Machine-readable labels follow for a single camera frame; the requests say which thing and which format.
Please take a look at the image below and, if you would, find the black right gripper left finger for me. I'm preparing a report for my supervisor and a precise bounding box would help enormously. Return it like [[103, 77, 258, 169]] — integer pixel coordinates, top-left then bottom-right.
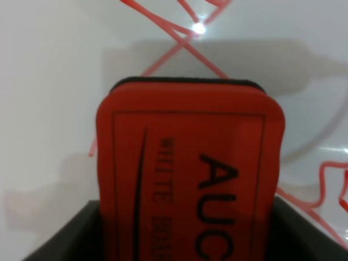
[[24, 201, 104, 261]]

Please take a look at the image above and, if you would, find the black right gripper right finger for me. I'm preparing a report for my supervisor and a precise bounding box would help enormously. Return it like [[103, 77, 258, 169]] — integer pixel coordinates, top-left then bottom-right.
[[271, 197, 347, 261]]

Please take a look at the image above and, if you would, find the red whiteboard eraser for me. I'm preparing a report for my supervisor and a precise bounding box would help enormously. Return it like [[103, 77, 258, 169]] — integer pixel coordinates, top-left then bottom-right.
[[96, 77, 285, 260]]

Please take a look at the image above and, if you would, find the white aluminium-framed whiteboard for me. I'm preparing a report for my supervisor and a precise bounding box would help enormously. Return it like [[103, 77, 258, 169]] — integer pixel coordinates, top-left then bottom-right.
[[1, 1, 347, 260]]

